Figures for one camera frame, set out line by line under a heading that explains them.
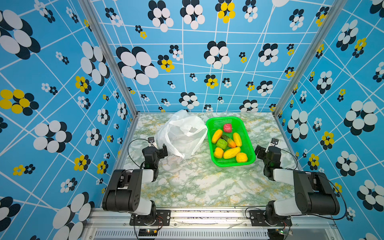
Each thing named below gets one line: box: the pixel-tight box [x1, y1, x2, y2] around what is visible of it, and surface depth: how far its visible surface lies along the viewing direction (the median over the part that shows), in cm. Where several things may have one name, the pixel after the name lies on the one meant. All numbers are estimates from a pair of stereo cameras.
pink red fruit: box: [223, 123, 233, 133], surface depth 107 cm
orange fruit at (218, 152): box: [214, 147, 224, 159], surface depth 94 cm
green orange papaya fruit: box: [220, 135, 237, 148], surface depth 98 cm
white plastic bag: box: [157, 109, 208, 159], surface depth 98 cm
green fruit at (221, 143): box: [216, 138, 228, 149], surface depth 97 cm
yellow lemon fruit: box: [236, 152, 248, 163], surface depth 91 cm
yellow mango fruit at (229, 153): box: [223, 147, 241, 160], surface depth 94 cm
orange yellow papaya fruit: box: [212, 129, 223, 144], surface depth 104 cm
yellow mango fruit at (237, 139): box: [233, 132, 242, 147], surface depth 101 cm
